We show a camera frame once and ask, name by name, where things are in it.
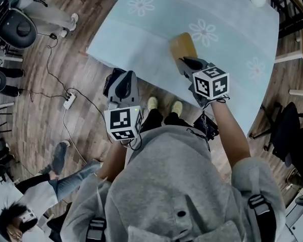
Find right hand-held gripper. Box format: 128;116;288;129
177;56;230;108

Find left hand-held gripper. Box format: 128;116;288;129
103;70;144;142

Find black storage bin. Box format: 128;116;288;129
103;68;123;98

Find person's right forearm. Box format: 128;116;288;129
211;98;252;167

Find person's left forearm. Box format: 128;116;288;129
97;139;129;183

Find person's left yellow shoe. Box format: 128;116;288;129
147;96;159;110

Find light blue floral tablecloth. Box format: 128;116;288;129
86;0;280;138

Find black trousers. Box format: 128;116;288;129
140;108;192;133

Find white power strip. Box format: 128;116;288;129
63;92;77;109

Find black belt device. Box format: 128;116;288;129
193;114;220;139

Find grey hooded sweatshirt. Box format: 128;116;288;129
63;125;286;242

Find black metal railing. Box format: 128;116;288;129
252;0;303;39

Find dark round seat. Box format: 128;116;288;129
0;8;38;50

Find black power cable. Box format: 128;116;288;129
17;88;68;102
46;33;70;97
67;87;109;126

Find white power cable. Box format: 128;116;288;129
62;107;88;162

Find black and grey backpack strap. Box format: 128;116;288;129
247;194;277;242
85;217;107;242

